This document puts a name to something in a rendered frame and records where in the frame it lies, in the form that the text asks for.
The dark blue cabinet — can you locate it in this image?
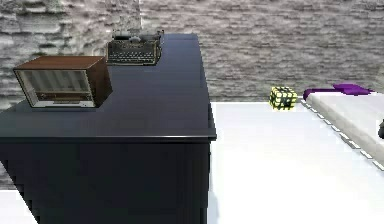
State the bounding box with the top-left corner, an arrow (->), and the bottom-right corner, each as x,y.
0,32 -> 218,224

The black typewriter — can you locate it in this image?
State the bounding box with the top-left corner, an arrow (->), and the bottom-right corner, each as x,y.
105,29 -> 165,67

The yellow and black cube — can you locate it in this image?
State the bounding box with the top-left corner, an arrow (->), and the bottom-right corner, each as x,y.
268,86 -> 298,111

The brown wooden radio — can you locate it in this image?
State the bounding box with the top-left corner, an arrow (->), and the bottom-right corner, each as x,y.
13,55 -> 114,109

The purple pillow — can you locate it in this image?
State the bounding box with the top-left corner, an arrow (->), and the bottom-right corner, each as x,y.
302,83 -> 375,101

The white bed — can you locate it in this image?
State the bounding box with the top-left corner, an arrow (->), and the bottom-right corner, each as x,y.
299,91 -> 384,172

